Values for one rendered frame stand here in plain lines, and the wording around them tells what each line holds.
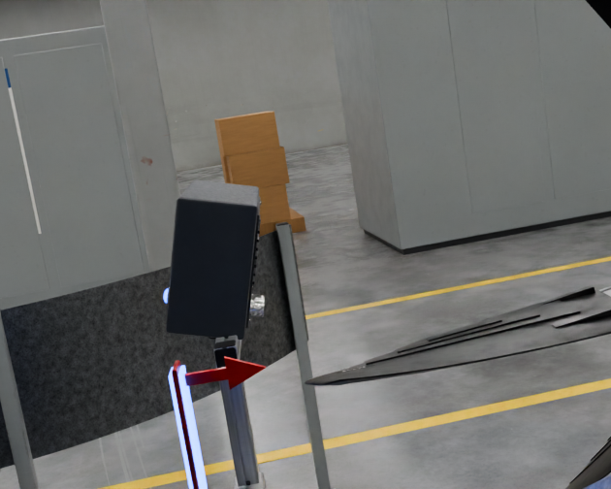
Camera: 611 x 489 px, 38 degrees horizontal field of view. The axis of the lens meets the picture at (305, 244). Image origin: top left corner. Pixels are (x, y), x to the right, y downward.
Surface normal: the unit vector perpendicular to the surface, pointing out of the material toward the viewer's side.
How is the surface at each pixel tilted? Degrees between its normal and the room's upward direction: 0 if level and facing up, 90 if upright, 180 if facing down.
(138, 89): 90
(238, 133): 90
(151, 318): 90
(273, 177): 90
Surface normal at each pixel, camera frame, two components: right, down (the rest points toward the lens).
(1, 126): 0.17, 0.14
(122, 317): 0.58, 0.05
